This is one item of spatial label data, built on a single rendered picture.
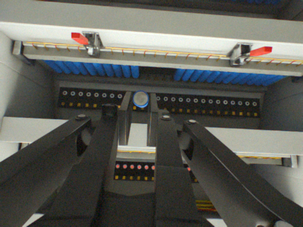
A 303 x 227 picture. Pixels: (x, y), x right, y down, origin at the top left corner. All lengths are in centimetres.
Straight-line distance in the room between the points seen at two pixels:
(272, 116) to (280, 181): 17
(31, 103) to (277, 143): 53
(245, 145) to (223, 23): 22
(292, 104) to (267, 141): 15
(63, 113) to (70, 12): 30
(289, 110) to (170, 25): 36
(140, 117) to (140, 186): 22
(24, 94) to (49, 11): 19
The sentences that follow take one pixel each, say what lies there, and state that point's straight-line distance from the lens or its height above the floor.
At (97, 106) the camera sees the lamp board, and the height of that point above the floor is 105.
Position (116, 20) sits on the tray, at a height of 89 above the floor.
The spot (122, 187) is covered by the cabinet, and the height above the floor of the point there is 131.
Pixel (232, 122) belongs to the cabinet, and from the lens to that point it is 59.
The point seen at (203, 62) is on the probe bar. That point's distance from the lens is 38.
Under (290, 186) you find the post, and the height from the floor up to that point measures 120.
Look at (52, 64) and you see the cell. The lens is 45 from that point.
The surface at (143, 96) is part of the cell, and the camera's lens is 19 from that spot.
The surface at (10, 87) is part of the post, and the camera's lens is 43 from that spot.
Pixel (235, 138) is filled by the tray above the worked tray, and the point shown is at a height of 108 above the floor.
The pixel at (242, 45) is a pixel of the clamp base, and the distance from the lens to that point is 37.
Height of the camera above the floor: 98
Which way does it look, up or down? 10 degrees up
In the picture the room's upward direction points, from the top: 176 degrees counter-clockwise
